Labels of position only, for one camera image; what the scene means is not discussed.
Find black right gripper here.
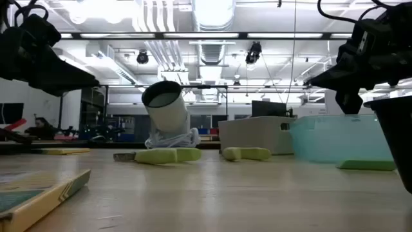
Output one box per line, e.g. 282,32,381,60
304,1,412,116

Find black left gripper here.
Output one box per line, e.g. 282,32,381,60
0,12,100,97

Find teal translucent plastic bin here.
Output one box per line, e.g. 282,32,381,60
288,114,395,164

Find yellow Crayola crayon box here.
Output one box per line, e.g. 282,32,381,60
0,169,92,232
32,147,91,156

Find white plastic bin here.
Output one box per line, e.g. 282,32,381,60
218,115,297,156

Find green eraser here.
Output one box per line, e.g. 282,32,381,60
336,159,397,171

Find black mesh basket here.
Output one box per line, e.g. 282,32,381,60
363,95,412,195

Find green-handled pliers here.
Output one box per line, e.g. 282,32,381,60
221,146,272,162
113,147,203,166

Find person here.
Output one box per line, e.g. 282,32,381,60
24,117,59,140

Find black computer monitor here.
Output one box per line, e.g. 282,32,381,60
251,100,288,118

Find red background object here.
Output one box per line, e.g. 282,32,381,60
5,118,28,131

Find black ceiling spotlight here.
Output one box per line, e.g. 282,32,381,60
245,41,263,65
136,50,150,65

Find black overhead light bar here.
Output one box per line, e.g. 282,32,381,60
59,31,353,41

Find black wall screen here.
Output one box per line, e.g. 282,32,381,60
0,102,24,125

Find black camera cable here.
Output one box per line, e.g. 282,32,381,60
0,0,50,28
317,0,389,24

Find white coiled cable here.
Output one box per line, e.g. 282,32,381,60
144,127,201,151

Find silver ventilation duct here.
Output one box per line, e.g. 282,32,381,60
192,0,237,32

